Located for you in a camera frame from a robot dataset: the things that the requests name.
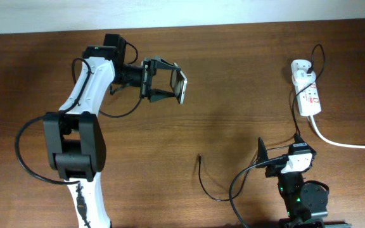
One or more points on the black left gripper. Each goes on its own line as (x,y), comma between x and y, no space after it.
(146,78)

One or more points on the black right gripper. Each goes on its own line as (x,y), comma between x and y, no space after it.
(262,154)

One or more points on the black smartphone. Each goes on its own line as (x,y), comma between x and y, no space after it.
(178,83)

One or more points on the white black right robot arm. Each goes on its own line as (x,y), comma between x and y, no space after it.
(305,200)

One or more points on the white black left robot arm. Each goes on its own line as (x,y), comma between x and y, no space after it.
(74,140)

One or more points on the white charger plug adapter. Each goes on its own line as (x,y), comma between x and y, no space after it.
(301,77)

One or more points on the white power strip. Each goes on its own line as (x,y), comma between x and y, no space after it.
(308,99)

